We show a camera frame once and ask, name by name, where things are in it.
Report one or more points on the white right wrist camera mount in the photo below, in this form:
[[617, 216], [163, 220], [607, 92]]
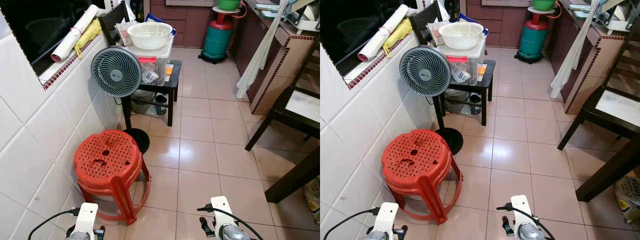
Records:
[[522, 211], [222, 212]]

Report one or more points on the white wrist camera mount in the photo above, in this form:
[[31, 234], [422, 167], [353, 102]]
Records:
[[522, 211], [86, 217], [386, 217], [222, 212]]

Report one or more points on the grey standing fan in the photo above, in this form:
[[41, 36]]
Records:
[[116, 71], [425, 71]]

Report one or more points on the green gas cylinder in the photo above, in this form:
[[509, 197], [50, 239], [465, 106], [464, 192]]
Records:
[[532, 40], [217, 40]]

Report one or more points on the dark wooden table leg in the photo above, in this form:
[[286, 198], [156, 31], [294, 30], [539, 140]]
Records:
[[607, 172], [295, 177]]

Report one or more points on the white hanging cloth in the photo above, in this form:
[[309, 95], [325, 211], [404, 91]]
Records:
[[575, 55], [260, 55]]

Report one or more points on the black chair back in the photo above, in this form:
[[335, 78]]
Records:
[[422, 17], [111, 17]]

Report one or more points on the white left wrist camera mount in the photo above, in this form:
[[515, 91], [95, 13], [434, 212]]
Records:
[[86, 217], [386, 217]]

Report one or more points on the dark wooden chair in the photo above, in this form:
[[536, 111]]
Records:
[[590, 117], [280, 112]]

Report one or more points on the black side table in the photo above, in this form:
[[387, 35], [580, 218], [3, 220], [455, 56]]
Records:
[[487, 80], [172, 82]]

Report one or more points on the brown wooden cabinet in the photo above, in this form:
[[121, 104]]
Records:
[[500, 22], [187, 22]]

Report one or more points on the clear storage box white lid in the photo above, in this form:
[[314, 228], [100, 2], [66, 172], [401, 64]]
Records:
[[152, 65], [465, 65]]

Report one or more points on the green plastic bowl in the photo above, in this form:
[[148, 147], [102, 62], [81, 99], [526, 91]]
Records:
[[543, 4], [229, 4]]

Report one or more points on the printed yellow sack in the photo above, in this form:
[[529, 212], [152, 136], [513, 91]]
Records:
[[629, 197], [314, 200]]

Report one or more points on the yellow cloth bundle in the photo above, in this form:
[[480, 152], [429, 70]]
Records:
[[89, 35], [398, 34]]

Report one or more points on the blue plastic bag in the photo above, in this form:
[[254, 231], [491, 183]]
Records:
[[467, 19], [155, 19]]

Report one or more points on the white plastic basin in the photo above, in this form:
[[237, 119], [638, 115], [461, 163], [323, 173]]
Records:
[[461, 35], [150, 35]]

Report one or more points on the steel cooking pot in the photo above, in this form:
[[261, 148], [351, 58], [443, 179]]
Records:
[[142, 102], [454, 101]]

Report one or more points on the red plastic stool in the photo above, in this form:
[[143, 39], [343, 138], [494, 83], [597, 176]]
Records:
[[107, 157], [415, 157]]

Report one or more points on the tiled kitchen counter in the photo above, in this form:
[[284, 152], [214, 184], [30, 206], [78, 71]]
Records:
[[585, 60], [280, 62]]

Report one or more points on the rolled white paper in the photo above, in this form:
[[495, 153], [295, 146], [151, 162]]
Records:
[[75, 32], [382, 32]]

